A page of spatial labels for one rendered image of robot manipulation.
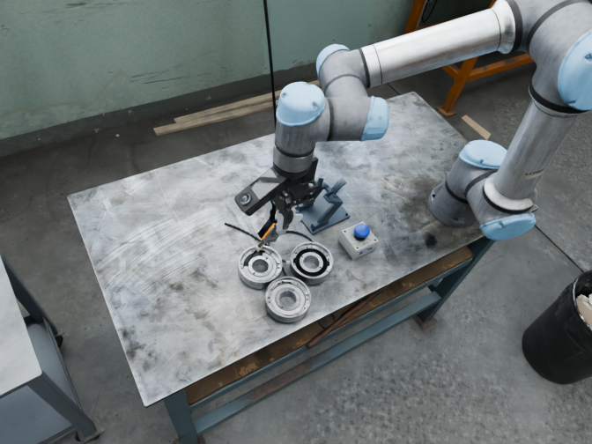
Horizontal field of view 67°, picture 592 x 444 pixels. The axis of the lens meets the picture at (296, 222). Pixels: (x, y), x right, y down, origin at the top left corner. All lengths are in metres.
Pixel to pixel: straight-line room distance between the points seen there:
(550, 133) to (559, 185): 2.06
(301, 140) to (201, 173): 0.58
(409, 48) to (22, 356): 1.06
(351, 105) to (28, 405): 1.36
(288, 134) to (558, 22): 0.48
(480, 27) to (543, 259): 1.80
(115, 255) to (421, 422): 1.30
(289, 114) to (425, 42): 0.30
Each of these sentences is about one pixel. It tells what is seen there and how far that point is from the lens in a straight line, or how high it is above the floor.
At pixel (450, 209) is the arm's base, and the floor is 0.85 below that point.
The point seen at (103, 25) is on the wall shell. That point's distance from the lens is 2.38.
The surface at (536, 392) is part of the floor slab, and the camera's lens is 2.19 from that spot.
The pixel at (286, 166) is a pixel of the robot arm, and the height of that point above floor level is 1.17.
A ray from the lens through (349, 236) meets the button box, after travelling 1.14.
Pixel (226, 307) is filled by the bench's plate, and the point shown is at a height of 0.80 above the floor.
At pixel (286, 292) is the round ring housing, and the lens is 1.06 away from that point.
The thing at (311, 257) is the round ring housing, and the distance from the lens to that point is 1.12.
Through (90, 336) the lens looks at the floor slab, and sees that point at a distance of 1.98.
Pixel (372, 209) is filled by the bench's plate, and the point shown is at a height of 0.80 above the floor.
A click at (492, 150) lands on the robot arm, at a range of 1.24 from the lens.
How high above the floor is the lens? 1.75
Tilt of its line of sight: 52 degrees down
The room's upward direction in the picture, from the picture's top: 11 degrees clockwise
